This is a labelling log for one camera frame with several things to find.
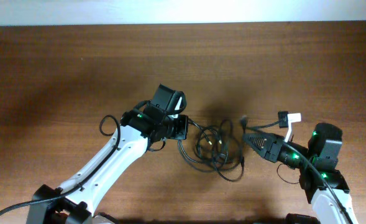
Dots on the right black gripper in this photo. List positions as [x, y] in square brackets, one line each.
[272, 155]

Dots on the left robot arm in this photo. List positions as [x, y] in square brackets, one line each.
[150, 121]

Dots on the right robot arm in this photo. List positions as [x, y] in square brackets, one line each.
[325, 188]

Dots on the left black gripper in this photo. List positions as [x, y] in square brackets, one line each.
[181, 133]

